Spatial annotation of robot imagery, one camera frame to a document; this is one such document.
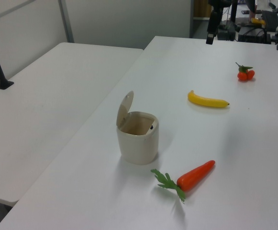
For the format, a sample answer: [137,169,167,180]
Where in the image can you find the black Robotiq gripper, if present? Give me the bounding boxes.
[205,0,227,46]

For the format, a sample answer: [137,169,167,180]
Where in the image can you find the beige garbage bin with lid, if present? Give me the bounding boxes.
[116,90,160,165]

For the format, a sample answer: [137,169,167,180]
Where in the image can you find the thin black upright pole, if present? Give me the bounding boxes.
[229,0,239,24]

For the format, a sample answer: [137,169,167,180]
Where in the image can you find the black equipment box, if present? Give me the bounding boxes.
[238,25,272,44]

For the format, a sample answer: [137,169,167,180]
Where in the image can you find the small yellow object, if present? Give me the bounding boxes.
[250,17,266,26]

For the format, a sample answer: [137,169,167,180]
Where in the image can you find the toy orange cluster with leaves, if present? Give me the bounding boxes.
[235,62,256,82]

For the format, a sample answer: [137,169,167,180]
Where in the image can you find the yellow toy banana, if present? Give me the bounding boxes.
[187,90,231,109]

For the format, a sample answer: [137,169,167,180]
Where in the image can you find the orange toy carrot green leaves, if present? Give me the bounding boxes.
[150,160,216,204]

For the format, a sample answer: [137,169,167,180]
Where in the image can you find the white side table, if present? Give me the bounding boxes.
[0,42,144,207]

